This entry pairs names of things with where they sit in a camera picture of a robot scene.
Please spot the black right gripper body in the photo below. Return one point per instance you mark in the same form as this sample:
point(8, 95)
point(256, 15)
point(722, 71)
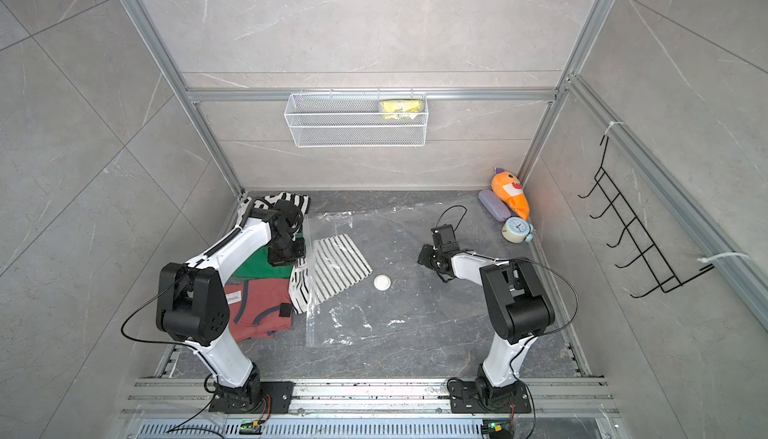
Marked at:
point(431, 257)

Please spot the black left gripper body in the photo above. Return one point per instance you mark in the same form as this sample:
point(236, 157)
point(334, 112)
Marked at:
point(290, 253)

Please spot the green shirt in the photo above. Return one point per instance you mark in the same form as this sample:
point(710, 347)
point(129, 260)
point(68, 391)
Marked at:
point(257, 267)

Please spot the thin striped white shirt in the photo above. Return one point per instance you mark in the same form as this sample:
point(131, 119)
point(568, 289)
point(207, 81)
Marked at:
point(334, 265)

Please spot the black white striped tank top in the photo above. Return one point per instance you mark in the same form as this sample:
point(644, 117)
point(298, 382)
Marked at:
point(249, 202)

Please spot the red shirt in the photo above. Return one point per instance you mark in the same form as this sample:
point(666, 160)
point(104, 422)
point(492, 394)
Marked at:
point(259, 308)

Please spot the clear plastic vacuum bag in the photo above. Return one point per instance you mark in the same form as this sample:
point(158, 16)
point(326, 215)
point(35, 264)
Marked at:
point(400, 299)

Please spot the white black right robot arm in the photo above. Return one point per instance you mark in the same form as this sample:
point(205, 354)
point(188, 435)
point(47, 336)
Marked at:
point(519, 311)

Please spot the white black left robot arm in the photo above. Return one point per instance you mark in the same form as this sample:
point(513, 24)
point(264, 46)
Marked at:
point(198, 309)

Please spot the purple glasses case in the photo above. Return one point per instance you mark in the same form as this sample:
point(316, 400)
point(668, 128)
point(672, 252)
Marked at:
point(494, 205)

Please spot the orange plush toy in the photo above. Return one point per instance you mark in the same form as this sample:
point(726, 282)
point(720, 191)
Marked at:
point(508, 188)

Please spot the yellow item in basket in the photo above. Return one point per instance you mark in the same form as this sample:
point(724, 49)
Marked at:
point(401, 109)

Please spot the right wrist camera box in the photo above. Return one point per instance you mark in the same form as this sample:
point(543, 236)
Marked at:
point(444, 239)

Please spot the white wire mesh basket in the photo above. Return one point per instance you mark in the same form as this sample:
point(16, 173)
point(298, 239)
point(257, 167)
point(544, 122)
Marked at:
point(337, 120)

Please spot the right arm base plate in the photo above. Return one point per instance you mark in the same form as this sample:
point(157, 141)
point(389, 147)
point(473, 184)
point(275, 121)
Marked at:
point(467, 397)

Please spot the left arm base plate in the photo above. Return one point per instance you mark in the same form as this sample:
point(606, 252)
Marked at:
point(254, 398)

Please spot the aluminium mounting rail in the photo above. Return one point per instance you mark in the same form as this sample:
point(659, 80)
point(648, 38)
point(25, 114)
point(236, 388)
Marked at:
point(373, 398)

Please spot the black wire hook rack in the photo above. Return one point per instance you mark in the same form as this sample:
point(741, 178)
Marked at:
point(645, 249)

